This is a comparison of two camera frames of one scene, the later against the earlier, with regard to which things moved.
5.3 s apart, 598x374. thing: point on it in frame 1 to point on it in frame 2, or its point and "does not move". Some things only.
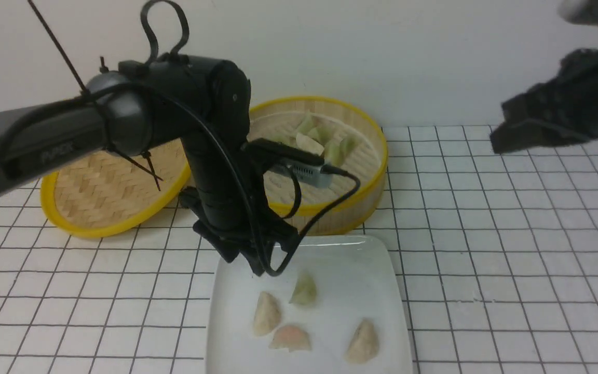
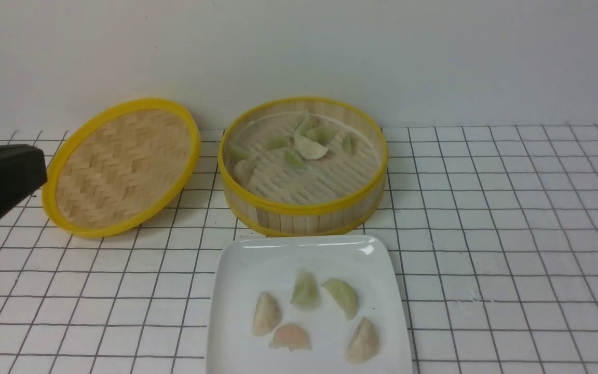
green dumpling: [334, 152] to [293, 159]
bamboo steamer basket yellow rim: [351, 142] does not move
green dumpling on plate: [305, 291] does not move
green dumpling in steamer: [324, 135] does not move
